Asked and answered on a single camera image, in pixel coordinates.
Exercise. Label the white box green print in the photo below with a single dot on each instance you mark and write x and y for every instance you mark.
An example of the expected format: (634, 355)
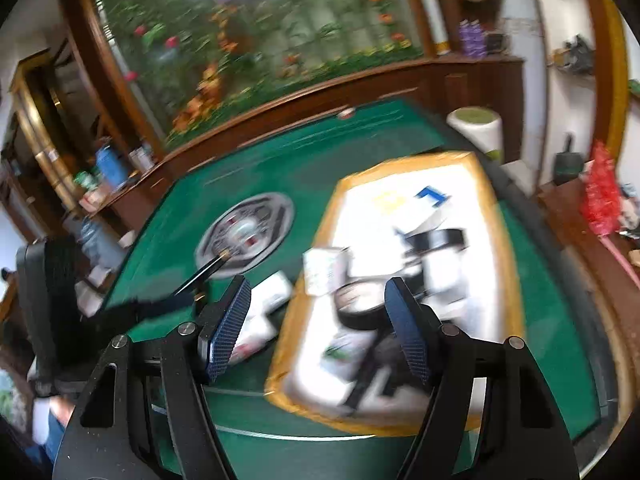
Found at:
(345, 350)

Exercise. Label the round table control panel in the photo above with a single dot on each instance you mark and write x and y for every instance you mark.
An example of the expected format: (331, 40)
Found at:
(245, 232)

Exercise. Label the person's left forearm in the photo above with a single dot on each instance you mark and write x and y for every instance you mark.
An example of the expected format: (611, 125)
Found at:
(47, 427)

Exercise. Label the steel flask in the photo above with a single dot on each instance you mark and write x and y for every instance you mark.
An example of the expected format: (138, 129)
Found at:
(142, 157)

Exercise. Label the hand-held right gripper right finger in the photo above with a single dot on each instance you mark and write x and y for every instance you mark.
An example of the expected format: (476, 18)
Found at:
(410, 330)

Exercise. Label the black tape roll beige core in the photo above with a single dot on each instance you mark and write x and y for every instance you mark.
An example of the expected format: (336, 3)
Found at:
(360, 322)

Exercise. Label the purple bottle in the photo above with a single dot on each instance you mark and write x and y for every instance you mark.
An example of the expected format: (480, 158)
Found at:
(480, 40)
(467, 37)

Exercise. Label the white box blue mark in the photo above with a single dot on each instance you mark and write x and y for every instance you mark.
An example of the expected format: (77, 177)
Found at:
(427, 200)

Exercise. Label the blue thermos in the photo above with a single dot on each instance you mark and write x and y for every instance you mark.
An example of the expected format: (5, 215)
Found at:
(110, 162)

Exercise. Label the small red object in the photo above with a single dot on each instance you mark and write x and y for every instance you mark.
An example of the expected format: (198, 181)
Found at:
(345, 112)

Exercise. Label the grey thermos kettle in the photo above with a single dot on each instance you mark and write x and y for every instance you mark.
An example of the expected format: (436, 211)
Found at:
(97, 242)

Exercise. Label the green packet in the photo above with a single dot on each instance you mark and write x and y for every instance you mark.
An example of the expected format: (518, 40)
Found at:
(83, 178)

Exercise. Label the yellow rimmed tray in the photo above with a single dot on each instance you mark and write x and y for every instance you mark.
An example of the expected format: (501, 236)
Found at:
(505, 260)

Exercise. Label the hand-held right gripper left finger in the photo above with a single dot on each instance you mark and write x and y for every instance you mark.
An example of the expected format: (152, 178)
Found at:
(227, 330)

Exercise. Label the small white box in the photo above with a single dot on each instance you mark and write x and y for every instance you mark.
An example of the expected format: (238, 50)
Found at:
(325, 267)

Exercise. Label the dark pot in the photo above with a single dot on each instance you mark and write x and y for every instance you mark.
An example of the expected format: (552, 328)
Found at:
(567, 160)

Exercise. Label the yellow tape roll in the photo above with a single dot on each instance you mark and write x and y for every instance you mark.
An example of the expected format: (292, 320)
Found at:
(390, 200)

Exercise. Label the wooden partition cabinet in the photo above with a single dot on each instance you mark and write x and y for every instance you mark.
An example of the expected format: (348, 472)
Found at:
(475, 80)

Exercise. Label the black plastic case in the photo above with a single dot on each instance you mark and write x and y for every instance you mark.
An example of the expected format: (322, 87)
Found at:
(370, 370)

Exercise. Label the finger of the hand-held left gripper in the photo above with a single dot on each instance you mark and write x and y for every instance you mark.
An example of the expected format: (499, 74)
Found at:
(145, 306)

